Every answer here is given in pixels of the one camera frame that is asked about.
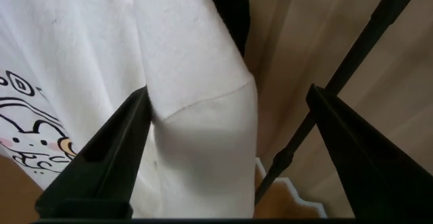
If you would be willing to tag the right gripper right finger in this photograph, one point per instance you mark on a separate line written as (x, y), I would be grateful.
(382, 183)

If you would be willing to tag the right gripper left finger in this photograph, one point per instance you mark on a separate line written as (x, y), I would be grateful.
(94, 183)

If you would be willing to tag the white garment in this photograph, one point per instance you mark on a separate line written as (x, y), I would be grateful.
(101, 48)

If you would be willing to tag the black shorts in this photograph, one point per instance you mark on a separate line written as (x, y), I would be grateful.
(233, 11)

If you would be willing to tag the black clothes rack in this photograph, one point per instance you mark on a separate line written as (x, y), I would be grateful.
(365, 44)

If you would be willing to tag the beige curtain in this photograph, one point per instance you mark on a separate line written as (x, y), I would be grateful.
(304, 31)

